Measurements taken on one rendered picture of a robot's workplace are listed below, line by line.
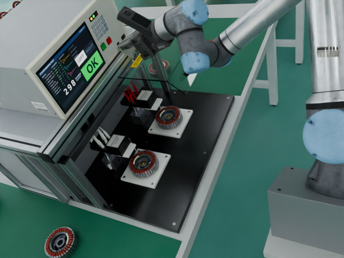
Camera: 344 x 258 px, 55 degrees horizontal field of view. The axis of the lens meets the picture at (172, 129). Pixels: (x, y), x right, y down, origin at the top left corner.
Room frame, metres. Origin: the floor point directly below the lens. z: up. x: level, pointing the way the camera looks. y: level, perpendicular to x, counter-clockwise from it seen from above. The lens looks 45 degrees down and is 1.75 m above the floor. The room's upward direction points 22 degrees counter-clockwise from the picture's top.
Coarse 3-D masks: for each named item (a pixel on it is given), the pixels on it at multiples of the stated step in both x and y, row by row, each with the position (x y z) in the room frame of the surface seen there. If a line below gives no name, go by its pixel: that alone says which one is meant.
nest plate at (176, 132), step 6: (186, 114) 1.01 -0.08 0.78; (186, 120) 0.97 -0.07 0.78; (150, 126) 1.02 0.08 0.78; (156, 126) 1.00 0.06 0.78; (180, 126) 0.95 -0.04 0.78; (150, 132) 0.99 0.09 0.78; (156, 132) 0.97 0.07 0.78; (162, 132) 0.96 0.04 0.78; (168, 132) 0.95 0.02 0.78; (174, 132) 0.93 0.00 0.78; (180, 132) 0.92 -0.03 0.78
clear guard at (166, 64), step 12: (168, 48) 1.08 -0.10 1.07; (132, 60) 1.10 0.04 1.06; (144, 60) 1.07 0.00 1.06; (156, 60) 1.04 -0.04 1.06; (168, 60) 1.01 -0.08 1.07; (180, 60) 0.98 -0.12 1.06; (132, 72) 1.02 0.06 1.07; (144, 72) 0.99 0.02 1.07; (156, 72) 0.97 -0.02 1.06; (168, 72) 0.94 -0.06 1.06; (180, 72) 0.94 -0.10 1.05; (180, 84) 0.89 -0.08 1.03
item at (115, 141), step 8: (112, 136) 0.90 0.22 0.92; (120, 136) 0.88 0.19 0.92; (96, 144) 0.91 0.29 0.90; (104, 144) 0.90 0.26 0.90; (112, 144) 0.86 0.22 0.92; (120, 144) 0.84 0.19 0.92; (128, 144) 0.86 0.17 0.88; (104, 152) 0.87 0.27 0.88; (112, 152) 0.85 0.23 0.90; (120, 152) 0.83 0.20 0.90; (128, 152) 0.83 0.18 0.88
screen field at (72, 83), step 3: (72, 81) 0.91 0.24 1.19; (75, 81) 0.92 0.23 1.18; (69, 84) 0.90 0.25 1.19; (72, 84) 0.91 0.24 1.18; (75, 84) 0.92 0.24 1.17; (66, 87) 0.89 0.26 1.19; (69, 87) 0.90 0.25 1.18; (72, 87) 0.91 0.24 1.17; (63, 90) 0.88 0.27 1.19; (66, 90) 0.89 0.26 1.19; (69, 90) 0.89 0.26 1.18; (66, 93) 0.88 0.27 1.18
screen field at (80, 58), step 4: (88, 44) 1.02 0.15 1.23; (92, 44) 1.03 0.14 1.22; (84, 48) 1.00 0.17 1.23; (88, 48) 1.01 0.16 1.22; (92, 48) 1.02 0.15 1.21; (80, 52) 0.98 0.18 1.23; (84, 52) 0.99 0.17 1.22; (88, 52) 1.00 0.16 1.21; (80, 56) 0.98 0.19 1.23; (84, 56) 0.99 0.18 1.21; (76, 60) 0.96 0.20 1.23; (80, 60) 0.97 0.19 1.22; (80, 64) 0.96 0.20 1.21
